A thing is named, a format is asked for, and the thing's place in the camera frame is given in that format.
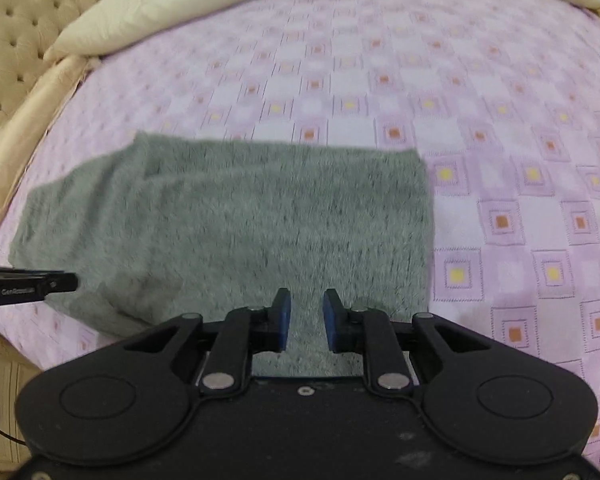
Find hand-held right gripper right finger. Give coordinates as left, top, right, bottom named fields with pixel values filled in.
left=323, top=288, right=487, bottom=393

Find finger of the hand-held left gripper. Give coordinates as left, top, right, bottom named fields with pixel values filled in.
left=0, top=268, right=67, bottom=277

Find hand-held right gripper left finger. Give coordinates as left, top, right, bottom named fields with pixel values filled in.
left=122, top=288, right=292, bottom=394

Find grey fleece pants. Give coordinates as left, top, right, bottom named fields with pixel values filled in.
left=9, top=131, right=436, bottom=379

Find cream satin pillow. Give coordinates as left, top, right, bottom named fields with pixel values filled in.
left=0, top=55, right=101, bottom=226

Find cream tufted headboard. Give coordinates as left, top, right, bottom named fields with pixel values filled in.
left=0, top=0, right=137, bottom=153

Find purple patterned bed sheet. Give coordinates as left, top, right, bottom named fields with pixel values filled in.
left=0, top=0, right=600, bottom=480

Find cream duvet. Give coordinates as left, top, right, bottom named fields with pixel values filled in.
left=45, top=0, right=600, bottom=63

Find cream bed frame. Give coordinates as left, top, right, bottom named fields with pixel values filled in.
left=0, top=337, right=43, bottom=463

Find black cable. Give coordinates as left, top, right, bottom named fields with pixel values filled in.
left=0, top=394, right=27, bottom=445

